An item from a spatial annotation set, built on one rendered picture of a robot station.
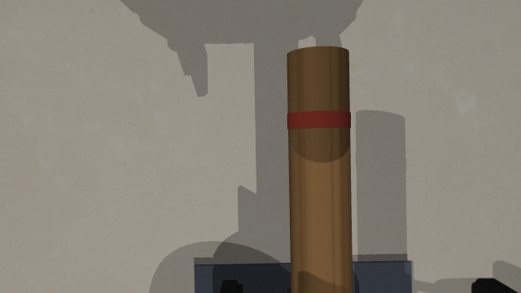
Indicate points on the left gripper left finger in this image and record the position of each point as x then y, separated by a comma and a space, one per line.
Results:
231, 286

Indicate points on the brown wooden post with red band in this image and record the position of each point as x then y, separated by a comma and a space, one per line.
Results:
319, 151

